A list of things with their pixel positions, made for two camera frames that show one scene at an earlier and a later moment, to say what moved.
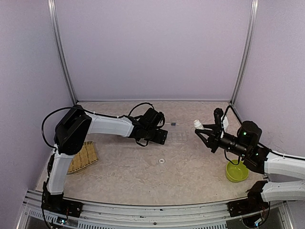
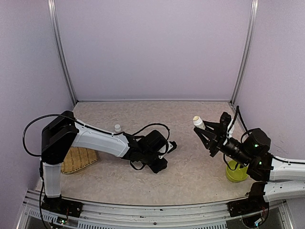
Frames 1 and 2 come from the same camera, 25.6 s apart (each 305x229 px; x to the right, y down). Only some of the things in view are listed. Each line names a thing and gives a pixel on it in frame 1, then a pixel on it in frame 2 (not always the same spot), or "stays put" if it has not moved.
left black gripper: (161, 139) -> (158, 168)
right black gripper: (214, 137) stays put
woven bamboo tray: (86, 156) stays put
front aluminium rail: (110, 216) stays put
